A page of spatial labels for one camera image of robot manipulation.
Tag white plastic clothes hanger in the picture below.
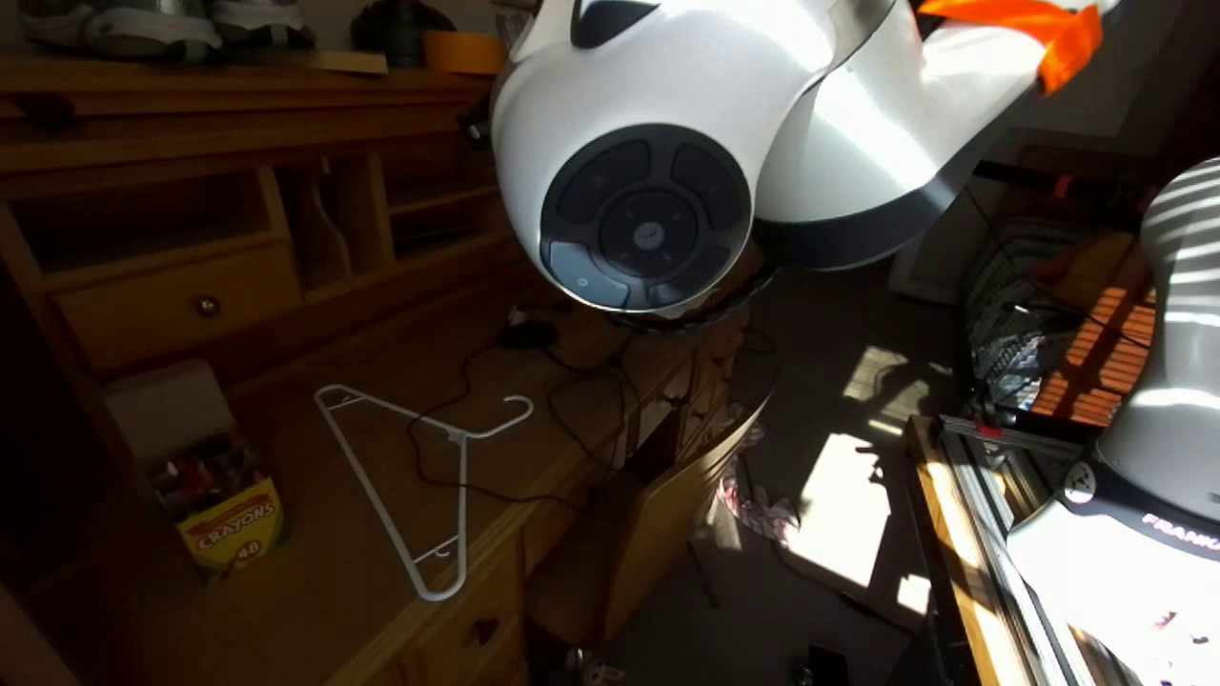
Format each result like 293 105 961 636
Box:
312 383 534 604

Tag blue grey sneaker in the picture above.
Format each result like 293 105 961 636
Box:
14 0 312 59

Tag black cables on desk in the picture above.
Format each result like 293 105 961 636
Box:
399 321 678 510

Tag wooden chair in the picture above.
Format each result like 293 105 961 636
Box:
526 391 769 648

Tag yellow tape roll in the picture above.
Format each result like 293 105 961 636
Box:
423 29 502 75

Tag wooden roll-top desk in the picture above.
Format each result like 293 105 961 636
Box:
0 58 738 686

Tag robot base white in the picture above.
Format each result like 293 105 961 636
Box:
1006 155 1220 686

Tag yellow green crayon box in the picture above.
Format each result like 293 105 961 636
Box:
104 359 290 583

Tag orange cable clip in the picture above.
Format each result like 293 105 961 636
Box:
917 0 1102 96

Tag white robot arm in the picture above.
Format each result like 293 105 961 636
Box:
492 0 1122 315

